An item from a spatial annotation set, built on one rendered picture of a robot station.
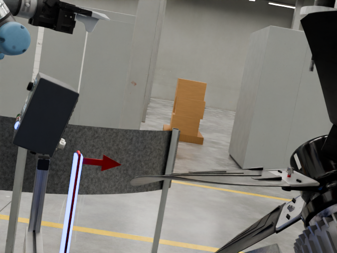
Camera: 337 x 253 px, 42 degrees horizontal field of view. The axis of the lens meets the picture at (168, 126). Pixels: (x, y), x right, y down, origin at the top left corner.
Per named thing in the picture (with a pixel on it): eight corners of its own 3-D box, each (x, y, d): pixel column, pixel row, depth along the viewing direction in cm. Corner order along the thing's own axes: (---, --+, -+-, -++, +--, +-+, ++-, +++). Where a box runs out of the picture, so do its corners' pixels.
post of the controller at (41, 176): (39, 232, 115) (50, 159, 112) (27, 232, 114) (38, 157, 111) (39, 228, 118) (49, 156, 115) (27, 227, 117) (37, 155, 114)
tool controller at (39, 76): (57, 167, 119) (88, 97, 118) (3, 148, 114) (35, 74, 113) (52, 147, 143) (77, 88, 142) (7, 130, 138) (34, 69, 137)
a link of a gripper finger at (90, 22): (106, 36, 127) (74, 27, 127) (110, 15, 126) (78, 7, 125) (105, 36, 124) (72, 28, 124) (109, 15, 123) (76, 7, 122)
